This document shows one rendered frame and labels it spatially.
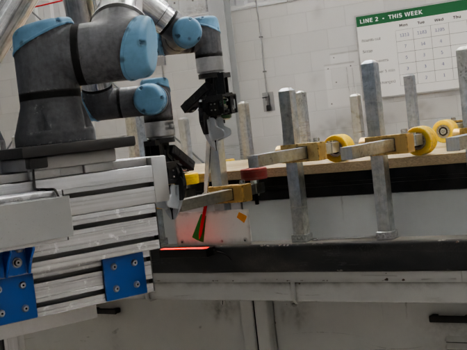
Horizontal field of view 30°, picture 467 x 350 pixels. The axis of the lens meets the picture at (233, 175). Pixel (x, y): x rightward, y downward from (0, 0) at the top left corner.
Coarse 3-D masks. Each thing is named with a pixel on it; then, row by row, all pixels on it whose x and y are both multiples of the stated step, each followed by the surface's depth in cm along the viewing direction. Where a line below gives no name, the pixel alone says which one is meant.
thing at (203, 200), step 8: (256, 184) 260; (216, 192) 241; (224, 192) 245; (232, 192) 248; (256, 192) 260; (184, 200) 228; (192, 200) 232; (200, 200) 235; (208, 200) 238; (216, 200) 241; (224, 200) 245; (184, 208) 228; (192, 208) 231
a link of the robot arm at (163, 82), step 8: (144, 80) 220; (152, 80) 219; (160, 80) 220; (168, 88) 222; (168, 96) 225; (168, 104) 219; (168, 112) 221; (144, 120) 223; (152, 120) 220; (160, 120) 220
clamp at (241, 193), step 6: (210, 186) 255; (216, 186) 252; (222, 186) 250; (228, 186) 249; (234, 186) 248; (240, 186) 247; (246, 186) 248; (234, 192) 248; (240, 192) 247; (246, 192) 248; (234, 198) 248; (240, 198) 247; (246, 198) 248
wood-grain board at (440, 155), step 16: (240, 160) 349; (320, 160) 274; (352, 160) 252; (368, 160) 246; (400, 160) 241; (416, 160) 239; (432, 160) 237; (448, 160) 234; (464, 160) 232; (240, 176) 269; (272, 176) 263
